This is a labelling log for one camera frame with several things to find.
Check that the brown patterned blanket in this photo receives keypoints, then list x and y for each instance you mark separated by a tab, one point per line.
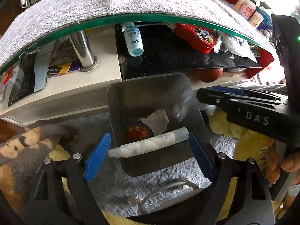
23	145

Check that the grey shaggy rug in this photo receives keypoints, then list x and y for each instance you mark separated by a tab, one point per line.
110	192

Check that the clear plastic bags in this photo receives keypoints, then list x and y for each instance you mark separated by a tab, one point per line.
234	46

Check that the orange peel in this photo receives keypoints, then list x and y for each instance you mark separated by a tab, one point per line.
138	132

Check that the grey woven table mat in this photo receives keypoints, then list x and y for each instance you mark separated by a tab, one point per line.
93	2

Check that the white bottle with teal cap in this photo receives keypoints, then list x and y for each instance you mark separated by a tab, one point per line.
133	39

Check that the glass top coffee table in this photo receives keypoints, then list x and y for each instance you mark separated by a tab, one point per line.
103	58

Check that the purple book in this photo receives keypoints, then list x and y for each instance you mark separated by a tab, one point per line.
70	66

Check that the person's right hand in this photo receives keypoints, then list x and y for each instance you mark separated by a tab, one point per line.
273	161

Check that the small white jar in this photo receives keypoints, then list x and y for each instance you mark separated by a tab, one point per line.
255	18

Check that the basketball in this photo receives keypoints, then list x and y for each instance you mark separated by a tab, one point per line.
211	73

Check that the chrome table leg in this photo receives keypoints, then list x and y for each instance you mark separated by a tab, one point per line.
84	51

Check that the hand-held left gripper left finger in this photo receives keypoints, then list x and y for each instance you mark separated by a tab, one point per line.
97	155

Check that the white plastic tube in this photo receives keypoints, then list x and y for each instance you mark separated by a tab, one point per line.
145	145

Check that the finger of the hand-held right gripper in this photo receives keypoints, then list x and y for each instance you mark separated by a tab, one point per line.
211	98
228	91

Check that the yellow fluffy blanket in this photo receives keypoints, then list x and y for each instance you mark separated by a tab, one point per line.
246	145

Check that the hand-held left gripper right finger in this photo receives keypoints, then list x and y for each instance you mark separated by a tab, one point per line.
200	155

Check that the black flat panel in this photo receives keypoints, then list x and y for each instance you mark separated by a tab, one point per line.
22	79

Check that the white jar with orange label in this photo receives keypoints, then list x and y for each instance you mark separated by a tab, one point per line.
245	7

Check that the red cartoon tin box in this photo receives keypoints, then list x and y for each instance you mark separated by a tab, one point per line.
194	37

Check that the grey metal bin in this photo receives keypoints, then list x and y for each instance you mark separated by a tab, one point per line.
150	91

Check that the torn paper scrap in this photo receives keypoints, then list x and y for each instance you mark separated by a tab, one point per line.
157	121

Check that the blue box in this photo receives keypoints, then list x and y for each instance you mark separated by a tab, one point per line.
266	23

